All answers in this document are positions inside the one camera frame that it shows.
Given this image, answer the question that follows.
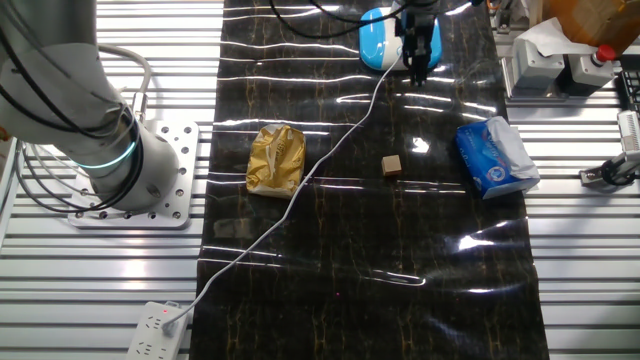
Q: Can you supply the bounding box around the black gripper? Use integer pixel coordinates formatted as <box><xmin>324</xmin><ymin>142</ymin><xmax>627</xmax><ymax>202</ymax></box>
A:
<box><xmin>394</xmin><ymin>9</ymin><xmax>439</xmax><ymax>87</ymax></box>

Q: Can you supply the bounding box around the blue white desk lamp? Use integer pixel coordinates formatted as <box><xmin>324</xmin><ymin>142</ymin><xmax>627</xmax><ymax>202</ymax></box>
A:
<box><xmin>358</xmin><ymin>0</ymin><xmax>444</xmax><ymax>72</ymax></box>

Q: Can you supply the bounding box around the emergency stop button box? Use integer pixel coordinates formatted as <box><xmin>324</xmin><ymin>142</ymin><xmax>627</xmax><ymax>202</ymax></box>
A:
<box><xmin>564</xmin><ymin>43</ymin><xmax>617</xmax><ymax>97</ymax></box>

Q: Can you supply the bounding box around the small brown wooden cube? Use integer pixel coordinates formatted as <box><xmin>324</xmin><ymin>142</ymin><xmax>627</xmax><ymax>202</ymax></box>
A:
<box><xmin>380</xmin><ymin>154</ymin><xmax>404</xmax><ymax>178</ymax></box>

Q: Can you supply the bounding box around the blue tissue pack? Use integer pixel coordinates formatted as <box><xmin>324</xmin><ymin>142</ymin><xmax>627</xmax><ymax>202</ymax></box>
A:
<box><xmin>453</xmin><ymin>115</ymin><xmax>542</xmax><ymax>200</ymax></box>

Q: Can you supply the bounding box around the white paper sheet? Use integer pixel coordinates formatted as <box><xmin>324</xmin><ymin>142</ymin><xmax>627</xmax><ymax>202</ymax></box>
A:
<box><xmin>514</xmin><ymin>17</ymin><xmax>599</xmax><ymax>59</ymax></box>

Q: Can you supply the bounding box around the gold snack bag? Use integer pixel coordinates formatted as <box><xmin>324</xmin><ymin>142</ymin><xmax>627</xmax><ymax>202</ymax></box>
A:
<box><xmin>245</xmin><ymin>123</ymin><xmax>307</xmax><ymax>200</ymax></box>

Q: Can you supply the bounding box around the brown cardboard box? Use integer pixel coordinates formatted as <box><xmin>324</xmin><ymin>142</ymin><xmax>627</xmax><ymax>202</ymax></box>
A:
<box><xmin>542</xmin><ymin>0</ymin><xmax>640</xmax><ymax>56</ymax></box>

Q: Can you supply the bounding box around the black marble pattern mat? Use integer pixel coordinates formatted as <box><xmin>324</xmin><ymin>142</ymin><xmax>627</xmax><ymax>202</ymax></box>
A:
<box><xmin>189</xmin><ymin>0</ymin><xmax>550</xmax><ymax>360</ymax></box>

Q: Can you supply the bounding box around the black keyboard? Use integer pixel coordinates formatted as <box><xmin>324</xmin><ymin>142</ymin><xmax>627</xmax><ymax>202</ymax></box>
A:
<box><xmin>615</xmin><ymin>68</ymin><xmax>640</xmax><ymax>114</ymax></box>

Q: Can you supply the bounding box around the silver robot mounting plate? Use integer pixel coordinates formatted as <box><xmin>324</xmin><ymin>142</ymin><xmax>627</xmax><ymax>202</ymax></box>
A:
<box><xmin>68</xmin><ymin>119</ymin><xmax>200</xmax><ymax>230</ymax></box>

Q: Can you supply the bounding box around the white power strip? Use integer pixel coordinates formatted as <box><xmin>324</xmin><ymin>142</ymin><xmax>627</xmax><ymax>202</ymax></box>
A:
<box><xmin>124</xmin><ymin>299</ymin><xmax>190</xmax><ymax>360</ymax></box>

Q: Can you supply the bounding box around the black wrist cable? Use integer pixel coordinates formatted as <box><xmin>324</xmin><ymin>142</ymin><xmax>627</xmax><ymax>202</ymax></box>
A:
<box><xmin>269</xmin><ymin>0</ymin><xmax>481</xmax><ymax>40</ymax></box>

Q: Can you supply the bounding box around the white lamp power cable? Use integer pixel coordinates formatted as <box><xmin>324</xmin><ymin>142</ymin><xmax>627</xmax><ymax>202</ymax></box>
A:
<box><xmin>162</xmin><ymin>52</ymin><xmax>404</xmax><ymax>337</ymax></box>

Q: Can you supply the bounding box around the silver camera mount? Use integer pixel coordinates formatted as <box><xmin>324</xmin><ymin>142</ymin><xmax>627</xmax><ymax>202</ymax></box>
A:
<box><xmin>578</xmin><ymin>109</ymin><xmax>640</xmax><ymax>189</ymax></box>

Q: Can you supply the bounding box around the grey robot hose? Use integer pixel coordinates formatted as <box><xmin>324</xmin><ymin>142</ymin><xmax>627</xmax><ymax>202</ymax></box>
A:
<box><xmin>97</xmin><ymin>43</ymin><xmax>153</xmax><ymax>124</ymax></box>

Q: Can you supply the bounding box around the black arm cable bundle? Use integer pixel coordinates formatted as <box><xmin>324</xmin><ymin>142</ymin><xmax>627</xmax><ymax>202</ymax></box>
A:
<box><xmin>0</xmin><ymin>0</ymin><xmax>146</xmax><ymax>215</ymax></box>

